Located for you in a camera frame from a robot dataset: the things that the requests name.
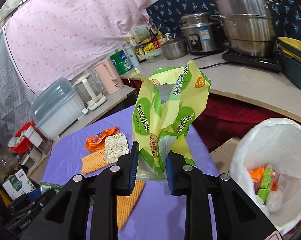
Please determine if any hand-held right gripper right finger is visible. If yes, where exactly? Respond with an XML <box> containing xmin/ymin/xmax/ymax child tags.
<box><xmin>165</xmin><ymin>151</ymin><xmax>283</xmax><ymax>240</ymax></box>

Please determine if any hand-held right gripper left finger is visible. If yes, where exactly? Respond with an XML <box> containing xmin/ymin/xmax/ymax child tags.
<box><xmin>21</xmin><ymin>141</ymin><xmax>141</xmax><ymax>240</ymax></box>

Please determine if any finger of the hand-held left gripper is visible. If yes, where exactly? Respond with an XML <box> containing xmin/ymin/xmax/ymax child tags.
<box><xmin>15</xmin><ymin>189</ymin><xmax>59</xmax><ymax>218</ymax></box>

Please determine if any yellow green packaging bag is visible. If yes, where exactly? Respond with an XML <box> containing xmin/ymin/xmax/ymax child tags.
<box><xmin>149</xmin><ymin>59</ymin><xmax>212</xmax><ymax>168</ymax></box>
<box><xmin>132</xmin><ymin>68</ymin><xmax>166</xmax><ymax>176</ymax></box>

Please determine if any large orange plastic bag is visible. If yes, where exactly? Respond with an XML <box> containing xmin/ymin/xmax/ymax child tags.
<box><xmin>248</xmin><ymin>166</ymin><xmax>278</xmax><ymax>193</ymax></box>

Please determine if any green drink carton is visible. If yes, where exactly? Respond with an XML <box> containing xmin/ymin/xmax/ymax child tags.
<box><xmin>256</xmin><ymin>169</ymin><xmax>276</xmax><ymax>203</ymax></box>

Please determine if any white plastic wrapper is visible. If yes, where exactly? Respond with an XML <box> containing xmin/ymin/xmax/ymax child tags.
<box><xmin>265</xmin><ymin>187</ymin><xmax>284</xmax><ymax>215</ymax></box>

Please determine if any green flat carton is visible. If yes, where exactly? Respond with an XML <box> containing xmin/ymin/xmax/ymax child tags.
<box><xmin>39</xmin><ymin>182</ymin><xmax>64</xmax><ymax>193</ymax></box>

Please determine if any beige loofah sponge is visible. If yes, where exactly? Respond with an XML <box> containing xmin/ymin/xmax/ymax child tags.
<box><xmin>104</xmin><ymin>133</ymin><xmax>130</xmax><ymax>163</ymax></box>

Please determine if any white box with green print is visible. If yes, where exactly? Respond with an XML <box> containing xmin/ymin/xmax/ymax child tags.
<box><xmin>2</xmin><ymin>168</ymin><xmax>37</xmax><ymax>201</ymax></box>

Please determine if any orange waffle cloth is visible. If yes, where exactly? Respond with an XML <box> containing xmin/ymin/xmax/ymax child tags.
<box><xmin>116</xmin><ymin>180</ymin><xmax>146</xmax><ymax>231</ymax></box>
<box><xmin>80</xmin><ymin>152</ymin><xmax>110</xmax><ymax>175</ymax></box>

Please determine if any purple blanket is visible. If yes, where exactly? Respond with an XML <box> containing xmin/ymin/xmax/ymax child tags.
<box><xmin>40</xmin><ymin>105</ymin><xmax>219</xmax><ymax>240</ymax></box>

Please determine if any small orange plastic bag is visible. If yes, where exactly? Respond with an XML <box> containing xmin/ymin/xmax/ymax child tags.
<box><xmin>85</xmin><ymin>126</ymin><xmax>120</xmax><ymax>153</ymax></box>

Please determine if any wooden stool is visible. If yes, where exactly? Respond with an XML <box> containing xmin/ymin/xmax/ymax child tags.
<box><xmin>207</xmin><ymin>136</ymin><xmax>244</xmax><ymax>178</ymax></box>

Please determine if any white container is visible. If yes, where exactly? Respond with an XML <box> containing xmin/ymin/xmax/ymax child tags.
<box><xmin>24</xmin><ymin>126</ymin><xmax>52</xmax><ymax>156</ymax></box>

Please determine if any red bucket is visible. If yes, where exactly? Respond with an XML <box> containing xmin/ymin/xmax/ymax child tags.
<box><xmin>8</xmin><ymin>121</ymin><xmax>35</xmax><ymax>154</ymax></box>

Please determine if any glass kettle with white base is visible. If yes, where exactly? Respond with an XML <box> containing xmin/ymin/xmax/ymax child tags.
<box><xmin>73</xmin><ymin>73</ymin><xmax>108</xmax><ymax>111</ymax></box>

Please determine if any red cloth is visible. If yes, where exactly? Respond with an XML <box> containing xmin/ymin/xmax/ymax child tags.
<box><xmin>123</xmin><ymin>79</ymin><xmax>281</xmax><ymax>153</ymax></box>

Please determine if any pink electric kettle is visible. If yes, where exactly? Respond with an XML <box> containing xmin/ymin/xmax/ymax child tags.
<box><xmin>93</xmin><ymin>58</ymin><xmax>124</xmax><ymax>95</ymax></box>

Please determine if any clear storage box grey lid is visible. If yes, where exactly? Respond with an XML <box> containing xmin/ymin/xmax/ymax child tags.
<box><xmin>30</xmin><ymin>77</ymin><xmax>87</xmax><ymax>141</ymax></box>

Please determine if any green and white canister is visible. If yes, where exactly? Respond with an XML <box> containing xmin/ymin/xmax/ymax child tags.
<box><xmin>109</xmin><ymin>51</ymin><xmax>134</xmax><ymax>75</ymax></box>

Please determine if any white bottle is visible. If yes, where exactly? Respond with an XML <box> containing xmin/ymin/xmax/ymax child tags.
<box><xmin>124</xmin><ymin>42</ymin><xmax>140</xmax><ymax>68</ymax></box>

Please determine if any clear food container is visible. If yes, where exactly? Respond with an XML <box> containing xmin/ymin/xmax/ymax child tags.
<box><xmin>145</xmin><ymin>50</ymin><xmax>163</xmax><ymax>63</ymax></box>

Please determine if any dark sauce bottle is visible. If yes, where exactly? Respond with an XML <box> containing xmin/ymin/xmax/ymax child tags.
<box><xmin>133</xmin><ymin>37</ymin><xmax>147</xmax><ymax>63</ymax></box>

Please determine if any grey translucent sheet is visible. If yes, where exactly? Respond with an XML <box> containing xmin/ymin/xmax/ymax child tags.
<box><xmin>0</xmin><ymin>30</ymin><xmax>39</xmax><ymax>141</ymax></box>

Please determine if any yellow label jar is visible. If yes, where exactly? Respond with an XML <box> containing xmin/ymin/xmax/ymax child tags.
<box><xmin>142</xmin><ymin>42</ymin><xmax>156</xmax><ymax>54</ymax></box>

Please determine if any small steel lidded pot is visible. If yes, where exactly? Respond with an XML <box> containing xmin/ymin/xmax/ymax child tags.
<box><xmin>160</xmin><ymin>33</ymin><xmax>190</xmax><ymax>60</ymax></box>

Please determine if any soy sauce bottle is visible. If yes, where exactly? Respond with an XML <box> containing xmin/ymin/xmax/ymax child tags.
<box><xmin>148</xmin><ymin>26</ymin><xmax>161</xmax><ymax>51</ymax></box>

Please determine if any yellow pump bottle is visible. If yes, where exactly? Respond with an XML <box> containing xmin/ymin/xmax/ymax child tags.
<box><xmin>156</xmin><ymin>28</ymin><xmax>167</xmax><ymax>46</ymax></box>

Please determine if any steel rice cooker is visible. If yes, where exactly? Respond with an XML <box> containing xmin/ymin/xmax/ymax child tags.
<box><xmin>179</xmin><ymin>12</ymin><xmax>227</xmax><ymax>55</ymax></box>

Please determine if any black induction cooktop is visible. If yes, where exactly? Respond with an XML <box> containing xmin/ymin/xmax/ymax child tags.
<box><xmin>221</xmin><ymin>48</ymin><xmax>284</xmax><ymax>72</ymax></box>

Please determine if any pink dotted cloth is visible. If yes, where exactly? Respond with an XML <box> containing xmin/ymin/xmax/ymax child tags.
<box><xmin>3</xmin><ymin>0</ymin><xmax>151</xmax><ymax>98</ymax></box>

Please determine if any navy printed cloth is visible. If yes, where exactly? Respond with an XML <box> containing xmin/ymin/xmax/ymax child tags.
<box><xmin>146</xmin><ymin>0</ymin><xmax>301</xmax><ymax>46</ymax></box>

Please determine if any blue basin with yellow strainer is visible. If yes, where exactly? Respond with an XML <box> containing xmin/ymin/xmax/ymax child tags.
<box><xmin>277</xmin><ymin>36</ymin><xmax>301</xmax><ymax>56</ymax></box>
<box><xmin>279</xmin><ymin>46</ymin><xmax>301</xmax><ymax>92</ymax></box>

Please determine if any stacked steel steamer pot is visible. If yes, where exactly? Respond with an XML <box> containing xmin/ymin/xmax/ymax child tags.
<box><xmin>210</xmin><ymin>0</ymin><xmax>282</xmax><ymax>58</ymax></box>

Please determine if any black power cable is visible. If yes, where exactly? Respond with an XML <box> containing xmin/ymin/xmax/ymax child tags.
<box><xmin>190</xmin><ymin>44</ymin><xmax>231</xmax><ymax>70</ymax></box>

